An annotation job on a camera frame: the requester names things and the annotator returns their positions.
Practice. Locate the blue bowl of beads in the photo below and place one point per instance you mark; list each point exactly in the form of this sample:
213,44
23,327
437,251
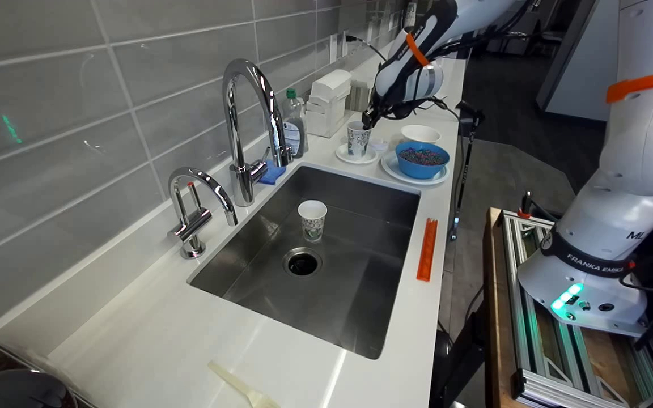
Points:
420,158

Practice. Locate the black tripod stand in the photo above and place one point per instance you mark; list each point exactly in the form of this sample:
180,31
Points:
468,122

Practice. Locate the tall chrome faucet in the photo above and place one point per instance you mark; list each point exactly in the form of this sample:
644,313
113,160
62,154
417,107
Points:
255,124

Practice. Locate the orange tape strip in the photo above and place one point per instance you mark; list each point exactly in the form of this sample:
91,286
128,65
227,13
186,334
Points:
427,249

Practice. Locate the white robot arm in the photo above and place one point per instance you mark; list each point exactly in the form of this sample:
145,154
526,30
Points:
579,269

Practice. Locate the small chrome faucet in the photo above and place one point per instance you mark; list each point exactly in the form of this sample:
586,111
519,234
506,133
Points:
190,213

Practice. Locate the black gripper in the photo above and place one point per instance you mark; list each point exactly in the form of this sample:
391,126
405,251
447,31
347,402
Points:
382,108

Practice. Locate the white bowl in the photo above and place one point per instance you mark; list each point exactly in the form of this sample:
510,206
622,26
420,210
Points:
420,131

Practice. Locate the green cap soap bottle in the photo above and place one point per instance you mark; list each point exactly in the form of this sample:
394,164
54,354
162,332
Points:
292,124

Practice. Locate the blue sponge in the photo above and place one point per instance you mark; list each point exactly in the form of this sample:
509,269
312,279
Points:
271,175

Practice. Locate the stainless steel sink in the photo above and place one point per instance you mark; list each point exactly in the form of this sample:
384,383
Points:
339,287

